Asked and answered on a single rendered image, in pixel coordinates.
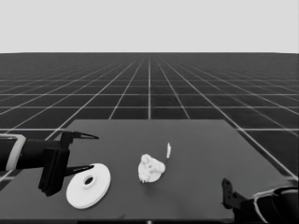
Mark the large thick white disc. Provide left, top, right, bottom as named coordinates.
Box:
left=65, top=162, right=112, bottom=210

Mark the white round carrier with pins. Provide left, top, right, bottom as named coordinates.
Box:
left=137, top=157, right=164, bottom=184

